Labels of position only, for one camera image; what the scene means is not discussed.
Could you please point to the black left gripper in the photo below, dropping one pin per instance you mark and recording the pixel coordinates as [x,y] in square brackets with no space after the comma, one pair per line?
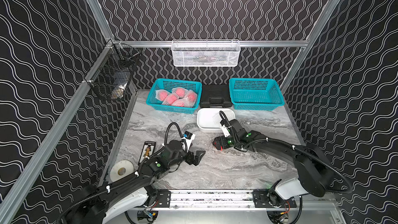
[190,157]

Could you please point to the teal basket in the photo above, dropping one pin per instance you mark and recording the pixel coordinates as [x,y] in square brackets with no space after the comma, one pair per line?
[255,94]
[169,84]

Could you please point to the black plastic tool case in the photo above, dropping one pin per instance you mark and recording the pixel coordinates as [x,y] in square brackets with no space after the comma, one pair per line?
[215,96]

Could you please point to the netted apple far left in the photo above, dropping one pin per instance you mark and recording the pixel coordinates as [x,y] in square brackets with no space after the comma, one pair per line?
[161,94]

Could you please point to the clear wall basket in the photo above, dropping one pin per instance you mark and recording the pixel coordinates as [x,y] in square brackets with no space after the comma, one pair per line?
[205,53]

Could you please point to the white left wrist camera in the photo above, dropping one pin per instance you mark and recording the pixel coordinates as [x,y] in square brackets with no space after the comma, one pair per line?
[188,137]

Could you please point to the white tape roll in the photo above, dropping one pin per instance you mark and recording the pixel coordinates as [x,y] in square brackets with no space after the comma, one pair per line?
[120,170]

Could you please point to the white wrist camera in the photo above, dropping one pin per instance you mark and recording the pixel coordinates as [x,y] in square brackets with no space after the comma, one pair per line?
[188,137]
[225,130]

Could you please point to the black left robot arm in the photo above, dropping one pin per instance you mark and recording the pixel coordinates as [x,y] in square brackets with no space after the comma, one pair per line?
[95,206]

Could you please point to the teal basket left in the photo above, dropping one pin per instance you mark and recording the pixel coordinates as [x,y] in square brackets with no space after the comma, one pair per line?
[169,84]

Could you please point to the white plastic tub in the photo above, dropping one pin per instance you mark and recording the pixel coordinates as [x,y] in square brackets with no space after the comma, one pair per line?
[204,119]

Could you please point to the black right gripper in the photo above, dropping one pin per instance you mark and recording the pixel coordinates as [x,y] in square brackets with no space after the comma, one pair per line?
[221,138]

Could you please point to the metal base rail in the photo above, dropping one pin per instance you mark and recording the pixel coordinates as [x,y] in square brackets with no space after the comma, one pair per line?
[241,207]

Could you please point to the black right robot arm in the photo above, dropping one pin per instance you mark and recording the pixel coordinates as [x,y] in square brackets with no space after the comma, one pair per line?
[312,167]

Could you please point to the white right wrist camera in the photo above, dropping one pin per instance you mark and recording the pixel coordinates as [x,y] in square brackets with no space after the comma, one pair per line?
[225,130]

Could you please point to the black wire wall basket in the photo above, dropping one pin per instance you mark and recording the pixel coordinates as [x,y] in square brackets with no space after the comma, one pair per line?
[112,79]

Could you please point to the teal basket right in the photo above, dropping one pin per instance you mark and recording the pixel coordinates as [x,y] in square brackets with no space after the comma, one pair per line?
[255,94]

